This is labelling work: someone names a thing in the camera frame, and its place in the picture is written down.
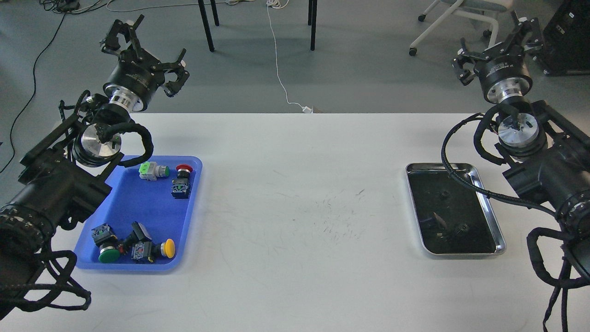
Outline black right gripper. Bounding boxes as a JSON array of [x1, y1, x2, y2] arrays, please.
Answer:
[[452, 11, 544, 104]]

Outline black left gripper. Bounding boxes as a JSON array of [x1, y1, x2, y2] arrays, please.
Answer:
[[100, 15, 190, 112]]

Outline black bevel gear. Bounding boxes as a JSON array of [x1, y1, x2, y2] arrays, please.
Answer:
[[453, 223, 470, 238]]

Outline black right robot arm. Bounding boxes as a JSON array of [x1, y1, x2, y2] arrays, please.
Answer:
[[441, 12, 590, 332]]

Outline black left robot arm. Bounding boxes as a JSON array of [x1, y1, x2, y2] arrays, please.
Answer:
[[0, 15, 189, 318]]

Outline white office chair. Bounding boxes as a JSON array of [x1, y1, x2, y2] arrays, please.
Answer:
[[408, 0, 513, 57]]

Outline black equipment case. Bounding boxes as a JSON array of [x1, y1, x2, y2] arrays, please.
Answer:
[[538, 0, 590, 76]]

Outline red emergency stop button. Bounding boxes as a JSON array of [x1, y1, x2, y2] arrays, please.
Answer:
[[171, 164, 193, 199]]

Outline blue plastic tray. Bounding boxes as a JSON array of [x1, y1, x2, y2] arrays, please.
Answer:
[[74, 155, 203, 273]]

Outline silver metal tray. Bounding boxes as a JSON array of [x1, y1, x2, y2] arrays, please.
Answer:
[[405, 163, 506, 259]]

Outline black table legs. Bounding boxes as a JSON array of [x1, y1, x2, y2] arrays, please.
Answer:
[[198, 0, 318, 52]]

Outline large green mushroom button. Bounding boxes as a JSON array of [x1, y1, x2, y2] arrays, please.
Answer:
[[91, 223, 121, 263]]

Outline black cable on floor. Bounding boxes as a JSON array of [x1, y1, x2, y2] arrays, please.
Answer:
[[0, 0, 107, 174]]

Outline green push button switch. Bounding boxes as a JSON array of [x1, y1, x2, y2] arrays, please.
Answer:
[[138, 161, 170, 181]]

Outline white cable on floor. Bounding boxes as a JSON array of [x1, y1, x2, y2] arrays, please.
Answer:
[[266, 0, 306, 111]]

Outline black selector switch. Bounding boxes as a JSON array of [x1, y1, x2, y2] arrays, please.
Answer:
[[119, 221, 153, 254]]

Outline yellow push button switch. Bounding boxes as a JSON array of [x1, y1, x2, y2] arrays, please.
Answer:
[[130, 239, 176, 263]]

